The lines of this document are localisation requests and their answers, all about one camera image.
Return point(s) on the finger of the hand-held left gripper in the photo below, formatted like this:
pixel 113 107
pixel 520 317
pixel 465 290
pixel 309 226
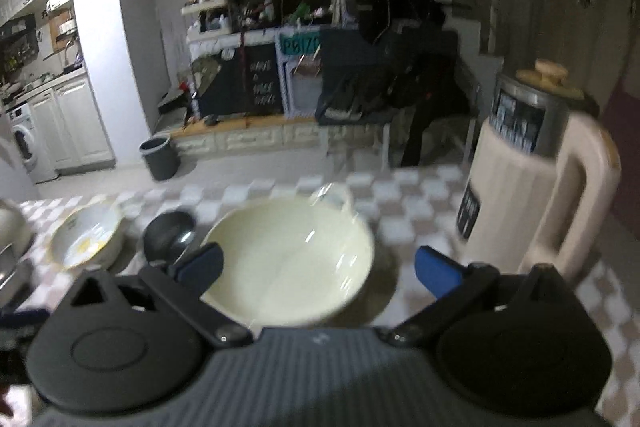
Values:
pixel 17 319

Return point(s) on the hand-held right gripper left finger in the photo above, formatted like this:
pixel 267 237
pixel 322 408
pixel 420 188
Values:
pixel 200 263

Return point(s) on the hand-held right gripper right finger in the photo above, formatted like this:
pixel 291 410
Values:
pixel 437 273

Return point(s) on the small dark round bowl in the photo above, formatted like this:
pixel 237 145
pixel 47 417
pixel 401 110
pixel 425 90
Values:
pixel 165 232

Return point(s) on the square steel container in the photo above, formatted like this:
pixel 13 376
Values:
pixel 12 272

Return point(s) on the white bowl with yellow rim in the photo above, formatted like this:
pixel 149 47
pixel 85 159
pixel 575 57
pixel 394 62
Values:
pixel 82 232

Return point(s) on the checkered tablecloth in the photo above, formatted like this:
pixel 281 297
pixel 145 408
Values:
pixel 410 217

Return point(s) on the grey trash bin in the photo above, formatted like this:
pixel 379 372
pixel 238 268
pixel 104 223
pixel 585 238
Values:
pixel 160 159

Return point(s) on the cream electric jug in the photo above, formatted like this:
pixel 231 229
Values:
pixel 510 187

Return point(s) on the white washing machine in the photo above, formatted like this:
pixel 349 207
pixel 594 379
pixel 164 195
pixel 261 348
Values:
pixel 25 142

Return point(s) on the white kitchen base cabinet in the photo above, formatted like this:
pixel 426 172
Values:
pixel 75 127

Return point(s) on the black letter board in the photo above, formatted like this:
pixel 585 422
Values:
pixel 262 79

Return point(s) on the dark cloth heap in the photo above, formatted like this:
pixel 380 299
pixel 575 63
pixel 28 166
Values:
pixel 390 82

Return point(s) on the maroon cloth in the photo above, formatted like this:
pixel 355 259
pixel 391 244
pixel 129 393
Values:
pixel 627 147

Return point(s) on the green sign plate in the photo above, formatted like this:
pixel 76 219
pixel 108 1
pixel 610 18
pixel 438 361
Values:
pixel 297 45

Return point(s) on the white shelf rack with bottles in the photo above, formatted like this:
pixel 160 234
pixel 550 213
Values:
pixel 207 17

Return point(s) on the white lattice frame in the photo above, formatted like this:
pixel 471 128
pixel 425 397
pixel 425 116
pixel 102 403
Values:
pixel 302 92

